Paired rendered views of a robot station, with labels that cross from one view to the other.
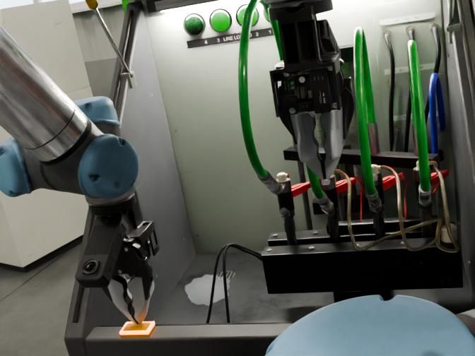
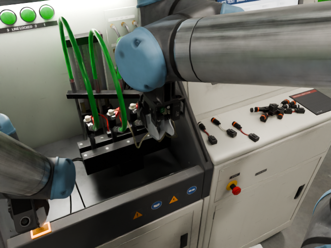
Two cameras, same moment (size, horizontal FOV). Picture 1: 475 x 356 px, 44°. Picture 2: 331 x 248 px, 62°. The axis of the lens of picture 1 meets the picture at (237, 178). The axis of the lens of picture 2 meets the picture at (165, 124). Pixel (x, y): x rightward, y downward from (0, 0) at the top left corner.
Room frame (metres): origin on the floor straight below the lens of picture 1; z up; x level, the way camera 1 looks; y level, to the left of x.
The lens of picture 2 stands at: (0.30, 0.24, 1.67)
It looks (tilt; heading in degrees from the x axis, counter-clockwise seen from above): 38 degrees down; 316
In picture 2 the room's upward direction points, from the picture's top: straight up
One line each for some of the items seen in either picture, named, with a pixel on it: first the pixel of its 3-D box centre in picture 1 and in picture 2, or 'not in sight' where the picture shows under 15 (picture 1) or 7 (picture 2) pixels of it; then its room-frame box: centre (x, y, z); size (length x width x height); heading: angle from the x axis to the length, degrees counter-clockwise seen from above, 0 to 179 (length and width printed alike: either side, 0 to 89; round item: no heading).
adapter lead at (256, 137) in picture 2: not in sight; (245, 131); (0.68, -0.54, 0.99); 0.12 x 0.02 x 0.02; 172
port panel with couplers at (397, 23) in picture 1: (412, 78); (125, 48); (1.19, -0.39, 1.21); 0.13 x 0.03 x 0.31; 73
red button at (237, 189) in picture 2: not in sight; (234, 188); (0.61, -0.43, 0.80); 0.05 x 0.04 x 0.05; 73
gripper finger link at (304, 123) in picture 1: (305, 148); (154, 131); (0.68, -0.09, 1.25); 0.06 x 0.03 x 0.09; 163
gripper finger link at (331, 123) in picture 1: (331, 145); (166, 127); (0.67, -0.12, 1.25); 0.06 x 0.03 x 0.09; 163
